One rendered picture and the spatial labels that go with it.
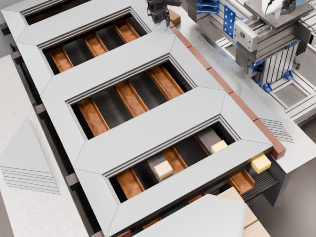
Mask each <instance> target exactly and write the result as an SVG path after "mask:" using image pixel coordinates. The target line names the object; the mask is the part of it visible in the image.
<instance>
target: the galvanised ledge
mask: <svg viewBox="0 0 316 237"><path fill-rule="evenodd" d="M167 8H168V9H171V10H172V11H174V12H175V13H177V14H179V15H180V16H181V23H179V24H178V25H176V26H175V27H176V28H177V29H178V30H179V31H180V32H181V33H182V35H183V36H184V37H185V38H186V39H187V40H188V41H189V42H190V43H191V45H192V46H193V47H194V48H195V49H196V50H197V51H198V52H199V53H200V54H201V55H202V56H203V57H204V58H205V60H206V61H207V62H208V63H209V64H210V65H211V66H212V68H214V69H215V71H216V72H217V73H218V74H219V75H220V76H221V77H222V78H223V79H224V81H225V82H226V83H227V84H228V85H229V86H230V87H231V88H232V89H233V90H234V92H235V93H236V94H237V95H238V96H239V97H240V95H241V91H242V87H243V82H244V83H245V84H247V85H248V87H249V88H250V89H251V90H252V91H253V92H254V93H255V94H256V95H257V96H258V97H259V98H260V99H261V100H262V102H263V103H264V104H265V105H266V106H267V107H268V108H269V109H270V110H271V111H272V112H273V113H274V114H275V116H276V117H277V118H278V119H279V120H280V121H281V122H282V124H283V126H284V128H285V129H286V131H287V132H288V133H289V135H290V136H291V138H292V139H293V141H294V143H292V142H286V141H281V140H279V141H280V142H281V143H282V144H283V145H284V146H285V148H286V152H285V155H284V157H282V158H280V159H279V160H277V161H276V160H275V159H274V158H273V157H272V156H271V155H270V156H268V157H269V158H270V159H271V160H272V162H273V163H274V164H275V165H276V166H277V167H278V169H279V170H280V171H281V172H282V173H283V174H284V176H285V177H286V176H288V175H289V174H291V173H293V172H295V171H296V170H298V169H300V168H301V167H303V166H305V165H306V164H308V163H310V162H312V161H313V160H315V159H316V144H315V143H314V142H313V141H312V140H311V139H310V138H309V137H308V136H307V135H306V134H305V133H304V132H303V131H302V130H301V129H300V128H299V127H298V126H297V125H296V124H295V123H294V122H293V121H292V120H291V119H290V118H289V117H288V116H287V115H286V114H285V112H284V111H283V110H282V109H281V108H280V107H279V106H278V105H277V104H276V103H275V102H274V101H273V100H272V99H271V98H270V97H269V96H268V95H267V94H266V93H265V92H264V91H263V90H262V89H261V88H260V87H259V86H258V85H257V84H256V83H255V82H254V81H253V80H252V79H251V78H250V77H249V76H248V75H247V74H246V73H245V72H244V70H243V69H242V68H241V67H240V66H239V65H238V64H237V63H236V62H235V61H234V60H233V59H232V58H231V57H230V56H229V55H228V54H227V53H226V52H225V51H224V50H223V49H222V48H221V47H220V46H219V45H218V44H217V43H216V42H215V41H214V40H213V39H212V38H211V37H210V36H209V35H208V34H207V33H206V32H205V31H204V29H203V28H202V27H201V26H200V25H199V24H196V23H195V22H194V21H193V20H192V19H191V18H190V17H188V13H187V12H186V11H185V10H184V9H183V8H182V7H181V6H180V7H176V6H170V5H167ZM196 28H199V29H200V30H201V31H202V32H203V33H204V34H205V35H206V36H207V37H208V38H209V39H210V40H211V41H213V42H214V43H215V44H216V45H217V46H218V47H219V48H220V49H221V50H222V51H223V52H224V53H225V54H226V55H227V56H228V58H227V59H225V60H224V59H223V58H222V57H221V56H220V55H219V54H218V53H217V52H216V51H215V50H214V49H213V48H212V47H211V46H210V45H209V44H208V43H207V42H206V41H205V40H204V39H203V38H202V37H201V36H200V35H199V34H198V33H197V32H196V31H195V29H196Z"/></svg>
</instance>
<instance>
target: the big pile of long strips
mask: <svg viewBox="0 0 316 237"><path fill-rule="evenodd" d="M246 211H247V207H246V204H244V202H242V201H238V200H233V199H229V198H225V197H220V196H215V195H211V194H206V195H205V196H203V197H201V198H200V199H198V200H196V201H194V202H192V203H191V204H189V205H187V206H185V207H184V208H182V209H180V210H178V211H177V212H175V213H173V214H171V215H170V216H167V217H166V218H164V219H162V220H161V221H159V222H157V223H155V224H153V225H152V226H150V227H148V228H147V229H145V230H143V231H141V232H139V233H138V234H136V235H134V236H132V237H242V236H243V230H244V224H245V217H246Z"/></svg>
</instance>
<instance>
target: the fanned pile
mask: <svg viewBox="0 0 316 237"><path fill-rule="evenodd" d="M240 98H241V99H242V100H243V102H244V103H245V104H246V105H247V106H248V107H249V108H250V109H251V110H252V111H253V113H254V114H255V115H256V116H257V117H258V119H260V120H261V121H262V123H263V124H264V125H265V126H266V127H267V128H268V129H269V130H270V131H271V132H272V134H273V135H274V136H275V137H276V138H277V139H278V140H281V141H286V142H292V143H294V141H293V139H292V138H291V136H290V135H289V133H288V132H287V131H286V129H285V128H284V126H283V124H282V122H281V121H280V120H279V119H278V118H277V117H276V116H275V114H274V113H273V112H272V111H271V110H270V109H269V108H268V107H267V106H266V105H265V104H264V103H263V102H262V100H261V99H260V98H259V97H258V96H257V95H256V94H255V93H254V92H253V91H252V90H251V89H250V88H249V87H248V85H247V84H245V83H244V82H243V87H242V91H241V95H240Z"/></svg>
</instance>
